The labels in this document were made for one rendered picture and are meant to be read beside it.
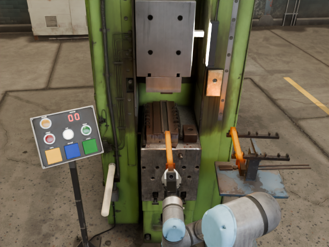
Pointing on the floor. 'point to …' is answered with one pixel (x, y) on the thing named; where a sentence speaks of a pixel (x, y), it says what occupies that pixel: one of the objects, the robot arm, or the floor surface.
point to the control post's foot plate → (96, 241)
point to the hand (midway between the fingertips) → (170, 168)
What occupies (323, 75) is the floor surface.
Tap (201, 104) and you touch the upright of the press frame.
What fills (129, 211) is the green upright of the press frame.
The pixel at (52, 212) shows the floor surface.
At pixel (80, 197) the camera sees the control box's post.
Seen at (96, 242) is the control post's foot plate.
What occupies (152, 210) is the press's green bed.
